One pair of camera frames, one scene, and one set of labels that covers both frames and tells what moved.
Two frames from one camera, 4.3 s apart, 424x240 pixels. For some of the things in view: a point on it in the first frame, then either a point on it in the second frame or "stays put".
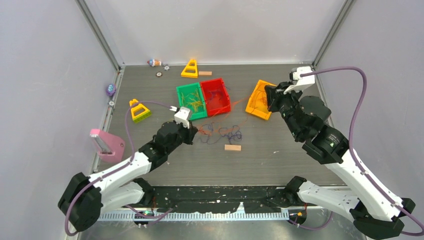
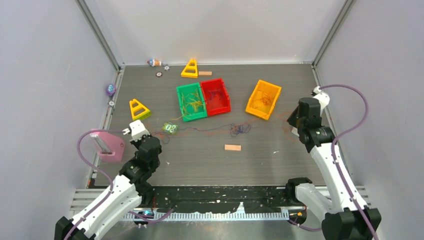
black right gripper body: [285, 103] → [294, 120]
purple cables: [217, 93] stays put
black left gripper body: [183, 136] → [137, 143]
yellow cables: [192, 99] stays put
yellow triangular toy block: [145, 114] stays put
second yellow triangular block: [191, 70] stays put
